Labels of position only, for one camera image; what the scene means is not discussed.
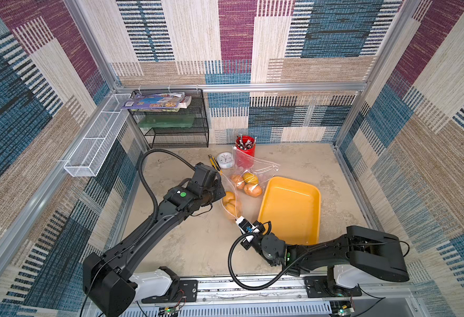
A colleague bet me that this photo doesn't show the clear zipper bag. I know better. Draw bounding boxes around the clear zipper bag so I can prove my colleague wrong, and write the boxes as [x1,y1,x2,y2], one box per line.
[229,147,280,192]
[220,172,243,221]

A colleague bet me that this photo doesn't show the orange potato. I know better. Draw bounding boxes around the orange potato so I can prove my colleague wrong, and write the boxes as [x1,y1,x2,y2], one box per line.
[231,175,246,190]

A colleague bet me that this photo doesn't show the yellow lemon-like potato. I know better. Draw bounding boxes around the yellow lemon-like potato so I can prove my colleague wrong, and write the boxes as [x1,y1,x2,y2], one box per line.
[242,173,259,184]

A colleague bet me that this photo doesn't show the brown potato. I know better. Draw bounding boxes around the brown potato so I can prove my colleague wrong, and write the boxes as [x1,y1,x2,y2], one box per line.
[221,192,236,205]
[243,184,263,198]
[225,203,242,221]

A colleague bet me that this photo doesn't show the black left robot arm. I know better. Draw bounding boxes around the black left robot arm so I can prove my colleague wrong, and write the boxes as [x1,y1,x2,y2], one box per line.
[83,173,225,316]

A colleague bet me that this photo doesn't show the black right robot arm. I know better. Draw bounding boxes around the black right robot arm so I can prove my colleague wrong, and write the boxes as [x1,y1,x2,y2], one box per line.
[251,225,410,282]

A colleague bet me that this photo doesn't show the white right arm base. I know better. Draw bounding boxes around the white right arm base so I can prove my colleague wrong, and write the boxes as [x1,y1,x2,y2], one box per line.
[332,265,374,289]

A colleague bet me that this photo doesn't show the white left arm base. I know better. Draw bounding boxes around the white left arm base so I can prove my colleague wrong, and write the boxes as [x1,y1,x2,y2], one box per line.
[129,266,180,302]

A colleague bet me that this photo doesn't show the yellow utility knife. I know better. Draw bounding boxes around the yellow utility knife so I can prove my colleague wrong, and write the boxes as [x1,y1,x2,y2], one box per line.
[208,155,223,174]

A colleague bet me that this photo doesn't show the white round clock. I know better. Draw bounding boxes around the white round clock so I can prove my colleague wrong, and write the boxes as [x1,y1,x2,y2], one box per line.
[216,152,235,169]

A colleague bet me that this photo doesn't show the yellow plastic tray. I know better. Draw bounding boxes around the yellow plastic tray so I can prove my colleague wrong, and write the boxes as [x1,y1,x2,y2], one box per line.
[258,176,322,245]

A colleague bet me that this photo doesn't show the red ribbed pen cup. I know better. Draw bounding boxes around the red ribbed pen cup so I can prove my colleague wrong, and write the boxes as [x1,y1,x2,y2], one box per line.
[235,134,256,169]

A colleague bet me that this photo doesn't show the green tray in rack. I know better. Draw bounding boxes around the green tray in rack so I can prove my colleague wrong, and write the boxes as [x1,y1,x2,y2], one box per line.
[138,115,195,129]

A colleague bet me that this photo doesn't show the colourful book on rack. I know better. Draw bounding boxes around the colourful book on rack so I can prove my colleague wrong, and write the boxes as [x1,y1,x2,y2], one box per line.
[121,92,192,112]

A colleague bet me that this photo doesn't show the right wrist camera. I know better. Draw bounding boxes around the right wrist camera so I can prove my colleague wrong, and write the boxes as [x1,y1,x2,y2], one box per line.
[235,216,260,234]

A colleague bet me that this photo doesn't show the black corrugated right cable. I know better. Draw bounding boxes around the black corrugated right cable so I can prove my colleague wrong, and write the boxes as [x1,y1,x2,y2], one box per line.
[227,221,328,291]

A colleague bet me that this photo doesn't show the black corrugated cable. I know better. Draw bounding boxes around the black corrugated cable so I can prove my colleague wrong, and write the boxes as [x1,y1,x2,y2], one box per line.
[227,221,328,291]
[128,148,197,246]

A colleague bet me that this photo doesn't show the black wire shelf rack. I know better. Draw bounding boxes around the black wire shelf rack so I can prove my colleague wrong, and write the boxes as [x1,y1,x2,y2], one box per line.
[129,88,209,149]

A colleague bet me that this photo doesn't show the black corrugated left cable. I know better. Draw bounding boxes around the black corrugated left cable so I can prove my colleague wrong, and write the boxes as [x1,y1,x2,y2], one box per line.
[128,148,197,246]

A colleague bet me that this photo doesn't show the aluminium front rail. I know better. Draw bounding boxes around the aluminium front rail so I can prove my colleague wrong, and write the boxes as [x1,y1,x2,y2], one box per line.
[116,274,428,316]

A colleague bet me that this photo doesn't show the white wire wall basket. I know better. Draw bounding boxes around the white wire wall basket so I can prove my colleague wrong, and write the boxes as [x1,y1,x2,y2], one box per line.
[64,94,130,177]

